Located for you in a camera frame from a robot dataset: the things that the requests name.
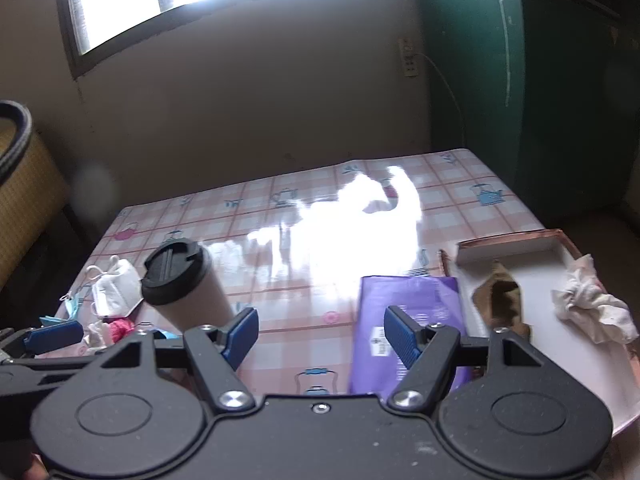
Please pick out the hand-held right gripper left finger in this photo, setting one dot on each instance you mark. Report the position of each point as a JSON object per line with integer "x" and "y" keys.
{"x": 243, "y": 334}

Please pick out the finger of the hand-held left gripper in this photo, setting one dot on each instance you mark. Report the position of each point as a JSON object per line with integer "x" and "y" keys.
{"x": 55, "y": 336}
{"x": 45, "y": 376}

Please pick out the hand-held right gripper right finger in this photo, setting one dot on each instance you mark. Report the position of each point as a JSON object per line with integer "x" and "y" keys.
{"x": 402, "y": 336}

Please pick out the blue face mask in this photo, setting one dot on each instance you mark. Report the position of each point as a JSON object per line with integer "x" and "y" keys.
{"x": 75, "y": 307}

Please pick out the table with checked pink cloth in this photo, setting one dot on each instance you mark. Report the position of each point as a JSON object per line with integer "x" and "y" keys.
{"x": 280, "y": 330}

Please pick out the purple packet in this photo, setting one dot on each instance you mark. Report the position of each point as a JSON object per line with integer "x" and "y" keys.
{"x": 410, "y": 295}

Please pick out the paper cup with black lid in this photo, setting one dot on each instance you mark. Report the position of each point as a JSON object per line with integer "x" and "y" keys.
{"x": 200, "y": 295}

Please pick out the pink and white sock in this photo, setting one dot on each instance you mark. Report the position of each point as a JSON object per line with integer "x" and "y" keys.
{"x": 120, "y": 329}

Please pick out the brown paper scrap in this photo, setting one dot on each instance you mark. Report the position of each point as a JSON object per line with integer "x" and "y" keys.
{"x": 500, "y": 300}

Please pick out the white cardboard box tray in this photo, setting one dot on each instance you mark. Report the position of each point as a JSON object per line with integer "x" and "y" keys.
{"x": 530, "y": 270}

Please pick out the yellow wicker sofa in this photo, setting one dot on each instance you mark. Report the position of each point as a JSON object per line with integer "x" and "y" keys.
{"x": 30, "y": 185}

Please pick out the white crumpled cloth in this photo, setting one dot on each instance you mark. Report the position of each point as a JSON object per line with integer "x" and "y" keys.
{"x": 590, "y": 300}

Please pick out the green wooden cabinet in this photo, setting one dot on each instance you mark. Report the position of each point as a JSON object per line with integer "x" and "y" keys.
{"x": 475, "y": 85}

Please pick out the wall socket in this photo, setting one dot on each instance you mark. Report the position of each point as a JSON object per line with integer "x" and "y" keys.
{"x": 409, "y": 57}

